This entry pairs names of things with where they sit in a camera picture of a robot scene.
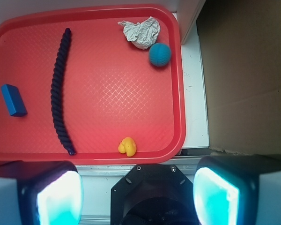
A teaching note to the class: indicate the brown cardboard box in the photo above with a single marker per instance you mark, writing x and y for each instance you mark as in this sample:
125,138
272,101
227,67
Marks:
241,55

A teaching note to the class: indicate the teal textured ball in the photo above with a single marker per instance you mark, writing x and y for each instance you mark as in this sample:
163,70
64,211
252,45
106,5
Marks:
159,54

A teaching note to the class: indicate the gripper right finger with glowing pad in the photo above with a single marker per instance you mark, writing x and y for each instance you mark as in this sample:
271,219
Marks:
238,190

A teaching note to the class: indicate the crumpled white paper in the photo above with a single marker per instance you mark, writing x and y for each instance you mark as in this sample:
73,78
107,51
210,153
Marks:
141,34

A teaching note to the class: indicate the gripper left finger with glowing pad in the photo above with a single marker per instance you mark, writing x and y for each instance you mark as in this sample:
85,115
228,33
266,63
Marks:
40,193

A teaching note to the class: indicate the red plastic tray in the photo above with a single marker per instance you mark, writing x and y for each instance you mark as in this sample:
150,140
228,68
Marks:
111,91

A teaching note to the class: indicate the blue rectangular block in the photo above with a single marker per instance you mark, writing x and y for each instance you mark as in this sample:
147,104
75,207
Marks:
13,100

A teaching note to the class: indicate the yellow rubber duck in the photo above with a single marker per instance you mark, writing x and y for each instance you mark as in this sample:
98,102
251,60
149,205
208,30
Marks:
127,146

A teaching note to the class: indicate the aluminium frame rail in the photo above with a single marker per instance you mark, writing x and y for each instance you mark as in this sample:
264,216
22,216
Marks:
186,164

